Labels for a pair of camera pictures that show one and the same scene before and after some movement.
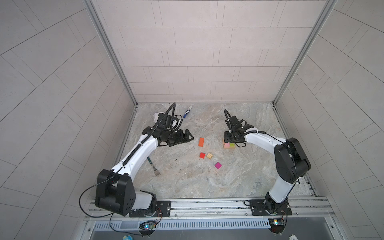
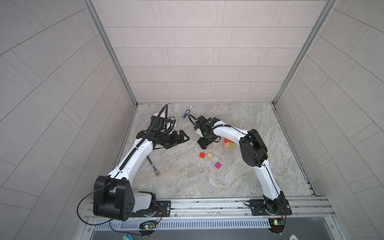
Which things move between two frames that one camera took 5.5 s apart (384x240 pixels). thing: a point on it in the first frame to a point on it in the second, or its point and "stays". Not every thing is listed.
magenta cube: (218, 165) stays
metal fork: (156, 171) stays
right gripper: (225, 136) to (202, 143)
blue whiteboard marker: (187, 112) stays
